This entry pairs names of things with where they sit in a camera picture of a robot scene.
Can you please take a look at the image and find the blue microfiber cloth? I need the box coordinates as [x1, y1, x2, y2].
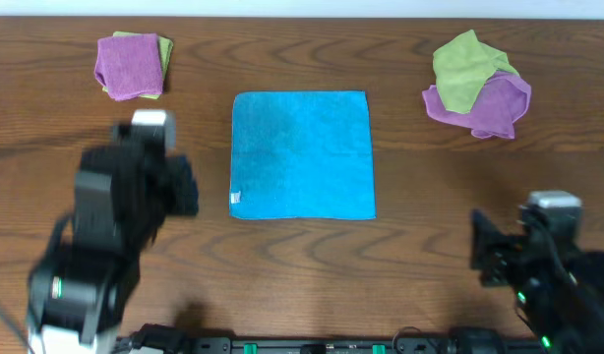
[229, 90, 377, 220]

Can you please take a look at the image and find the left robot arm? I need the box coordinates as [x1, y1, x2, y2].
[27, 123, 199, 353]

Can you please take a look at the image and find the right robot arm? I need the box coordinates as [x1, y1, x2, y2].
[470, 206, 604, 353]

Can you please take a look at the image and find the folded purple cloth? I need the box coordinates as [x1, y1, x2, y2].
[93, 32, 164, 102]

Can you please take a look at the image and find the folded green cloth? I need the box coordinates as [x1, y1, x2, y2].
[101, 30, 175, 100]

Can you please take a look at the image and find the crumpled purple cloth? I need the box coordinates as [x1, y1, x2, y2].
[422, 71, 532, 140]

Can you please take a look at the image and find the crumpled green cloth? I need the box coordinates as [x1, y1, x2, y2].
[433, 29, 519, 114]

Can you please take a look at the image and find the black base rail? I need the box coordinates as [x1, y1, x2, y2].
[110, 324, 547, 354]

